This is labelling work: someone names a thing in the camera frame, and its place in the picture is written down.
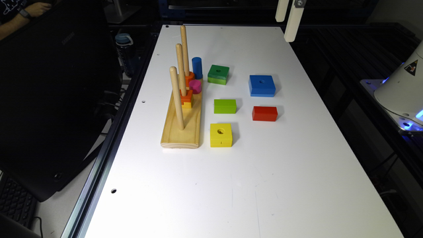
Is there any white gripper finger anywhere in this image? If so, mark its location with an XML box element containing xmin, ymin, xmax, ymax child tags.
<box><xmin>284</xmin><ymin>0</ymin><xmax>307</xmax><ymax>42</ymax></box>
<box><xmin>275</xmin><ymin>0</ymin><xmax>289</xmax><ymax>22</ymax></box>

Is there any green square block with hole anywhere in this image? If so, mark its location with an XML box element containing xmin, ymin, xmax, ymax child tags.
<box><xmin>208</xmin><ymin>65</ymin><xmax>229</xmax><ymax>85</ymax></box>

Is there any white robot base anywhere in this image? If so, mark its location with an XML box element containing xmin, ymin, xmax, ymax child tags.
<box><xmin>360</xmin><ymin>44</ymin><xmax>422</xmax><ymax>134</ymax></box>

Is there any blue square block with hole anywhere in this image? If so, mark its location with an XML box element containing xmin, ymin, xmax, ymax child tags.
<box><xmin>249</xmin><ymin>75</ymin><xmax>276</xmax><ymax>97</ymax></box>

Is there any blue cylinder block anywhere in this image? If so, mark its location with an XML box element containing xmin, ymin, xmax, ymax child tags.
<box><xmin>192</xmin><ymin>57</ymin><xmax>203</xmax><ymax>79</ymax></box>

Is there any red rectangular block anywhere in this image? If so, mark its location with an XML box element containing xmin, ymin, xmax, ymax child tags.
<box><xmin>252</xmin><ymin>106</ymin><xmax>278</xmax><ymax>122</ymax></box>

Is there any orange block on rear peg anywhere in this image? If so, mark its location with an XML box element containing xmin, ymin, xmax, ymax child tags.
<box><xmin>184</xmin><ymin>71</ymin><xmax>195</xmax><ymax>89</ymax></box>

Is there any orange block on peg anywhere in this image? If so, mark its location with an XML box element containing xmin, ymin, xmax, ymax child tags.
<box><xmin>184</xmin><ymin>71</ymin><xmax>195</xmax><ymax>89</ymax></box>
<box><xmin>180</xmin><ymin>90</ymin><xmax>192</xmax><ymax>104</ymax></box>

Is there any light green rectangular block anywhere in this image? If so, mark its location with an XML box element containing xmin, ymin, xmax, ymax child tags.
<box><xmin>214</xmin><ymin>99</ymin><xmax>237</xmax><ymax>114</ymax></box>

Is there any pink cylinder block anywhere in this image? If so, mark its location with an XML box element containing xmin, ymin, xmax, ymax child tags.
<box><xmin>188</xmin><ymin>79</ymin><xmax>202</xmax><ymax>95</ymax></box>

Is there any orange block on middle peg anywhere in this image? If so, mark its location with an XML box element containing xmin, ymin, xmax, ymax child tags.
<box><xmin>180</xmin><ymin>90</ymin><xmax>192</xmax><ymax>104</ymax></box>

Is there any yellow block under orange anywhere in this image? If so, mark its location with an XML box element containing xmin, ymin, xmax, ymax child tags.
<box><xmin>181</xmin><ymin>102</ymin><xmax>192</xmax><ymax>108</ymax></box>

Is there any yellow square block with hole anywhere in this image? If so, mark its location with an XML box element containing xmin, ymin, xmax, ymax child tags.
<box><xmin>210</xmin><ymin>124</ymin><xmax>233</xmax><ymax>147</ymax></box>

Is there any person's hand with watch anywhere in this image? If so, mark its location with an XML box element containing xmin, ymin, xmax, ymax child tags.
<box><xmin>25</xmin><ymin>2</ymin><xmax>52</xmax><ymax>17</ymax></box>

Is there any rear wooden peg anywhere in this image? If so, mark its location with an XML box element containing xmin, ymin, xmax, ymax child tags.
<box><xmin>180</xmin><ymin>25</ymin><xmax>190</xmax><ymax>76</ymax></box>

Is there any wooden peg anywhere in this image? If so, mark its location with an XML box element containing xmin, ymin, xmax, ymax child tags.
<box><xmin>176</xmin><ymin>44</ymin><xmax>187</xmax><ymax>97</ymax></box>
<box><xmin>180</xmin><ymin>25</ymin><xmax>190</xmax><ymax>76</ymax></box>
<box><xmin>169</xmin><ymin>66</ymin><xmax>184</xmax><ymax>130</ymax></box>

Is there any middle wooden peg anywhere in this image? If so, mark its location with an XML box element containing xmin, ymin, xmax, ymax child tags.
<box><xmin>176</xmin><ymin>44</ymin><xmax>187</xmax><ymax>97</ymax></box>

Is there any front wooden peg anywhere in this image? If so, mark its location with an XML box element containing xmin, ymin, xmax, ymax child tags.
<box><xmin>169</xmin><ymin>66</ymin><xmax>184</xmax><ymax>130</ymax></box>

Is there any dark water bottle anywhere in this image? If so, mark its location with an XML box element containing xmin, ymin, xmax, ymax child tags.
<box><xmin>115</xmin><ymin>33</ymin><xmax>138</xmax><ymax>77</ymax></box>

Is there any wooden peg base board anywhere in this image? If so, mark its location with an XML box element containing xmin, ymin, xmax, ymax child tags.
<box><xmin>161</xmin><ymin>93</ymin><xmax>202</xmax><ymax>149</ymax></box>

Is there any black Samsung monitor back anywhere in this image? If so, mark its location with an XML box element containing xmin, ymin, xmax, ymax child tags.
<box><xmin>1</xmin><ymin>0</ymin><xmax>122</xmax><ymax>202</ymax></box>

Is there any black keyboard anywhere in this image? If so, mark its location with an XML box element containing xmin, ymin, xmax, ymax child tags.
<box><xmin>1</xmin><ymin>174</ymin><xmax>38</xmax><ymax>229</ymax></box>

